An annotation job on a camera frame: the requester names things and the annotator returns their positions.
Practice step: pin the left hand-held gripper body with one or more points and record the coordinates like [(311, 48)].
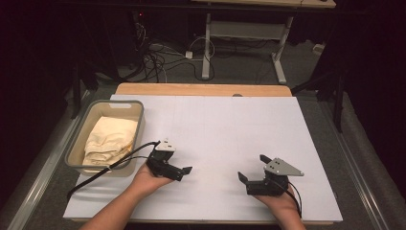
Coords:
[(162, 166)]

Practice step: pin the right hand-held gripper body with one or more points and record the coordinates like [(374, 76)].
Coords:
[(268, 183)]

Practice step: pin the cream garment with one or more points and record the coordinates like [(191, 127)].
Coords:
[(110, 140)]

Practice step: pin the beige basket with grey rim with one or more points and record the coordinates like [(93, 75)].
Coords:
[(134, 110)]

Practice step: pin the person's left hand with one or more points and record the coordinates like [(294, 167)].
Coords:
[(148, 183)]

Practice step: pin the person's right hand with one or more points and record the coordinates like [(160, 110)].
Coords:
[(279, 204)]

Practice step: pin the white table board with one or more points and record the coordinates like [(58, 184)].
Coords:
[(223, 127)]

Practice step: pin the grey table grommet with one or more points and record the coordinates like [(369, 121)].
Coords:
[(237, 95)]

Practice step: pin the wooden table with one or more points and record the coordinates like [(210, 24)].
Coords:
[(191, 89)]

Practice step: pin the black metal stand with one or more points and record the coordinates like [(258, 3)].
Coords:
[(76, 92), (338, 102)]

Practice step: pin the white power adapter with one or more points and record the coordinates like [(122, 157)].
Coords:
[(189, 55)]

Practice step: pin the desk with white legs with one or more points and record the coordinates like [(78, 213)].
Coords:
[(245, 30)]

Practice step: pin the silver metal rail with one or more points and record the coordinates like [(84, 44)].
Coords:
[(41, 172), (357, 172)]

